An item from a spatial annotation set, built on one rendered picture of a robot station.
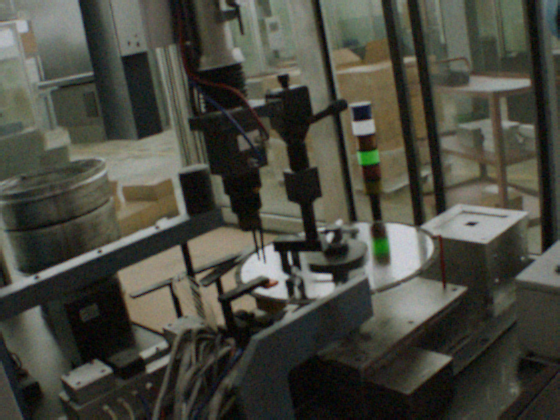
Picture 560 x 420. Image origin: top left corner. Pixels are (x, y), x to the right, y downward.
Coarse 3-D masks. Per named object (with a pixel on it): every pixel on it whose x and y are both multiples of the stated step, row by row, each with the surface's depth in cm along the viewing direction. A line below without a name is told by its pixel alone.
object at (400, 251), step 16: (352, 224) 126; (368, 224) 124; (384, 224) 122; (368, 240) 116; (384, 240) 114; (400, 240) 113; (416, 240) 111; (256, 256) 118; (272, 256) 117; (288, 256) 115; (368, 256) 109; (384, 256) 107; (400, 256) 106; (416, 256) 105; (256, 272) 111; (272, 272) 110; (304, 272) 107; (320, 272) 106; (336, 272) 105; (352, 272) 103; (368, 272) 102; (384, 272) 101; (400, 272) 100; (272, 288) 103; (288, 288) 102; (304, 288) 101; (320, 288) 100; (336, 288) 99
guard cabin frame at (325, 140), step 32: (288, 0) 160; (384, 0) 139; (320, 32) 158; (416, 32) 136; (320, 64) 160; (320, 96) 164; (320, 128) 168; (192, 160) 213; (320, 160) 172; (416, 192) 152; (288, 224) 190; (320, 224) 180; (416, 224) 155; (0, 256) 173; (0, 288) 174
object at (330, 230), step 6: (336, 222) 113; (324, 228) 110; (330, 228) 109; (336, 228) 108; (342, 228) 109; (348, 228) 109; (354, 228) 108; (360, 228) 108; (330, 234) 107; (336, 234) 109; (330, 240) 106; (336, 240) 109; (342, 240) 110
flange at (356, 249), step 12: (348, 240) 115; (360, 240) 114; (312, 252) 112; (324, 252) 110; (336, 252) 109; (348, 252) 109; (360, 252) 108; (312, 264) 108; (324, 264) 106; (336, 264) 106; (348, 264) 106
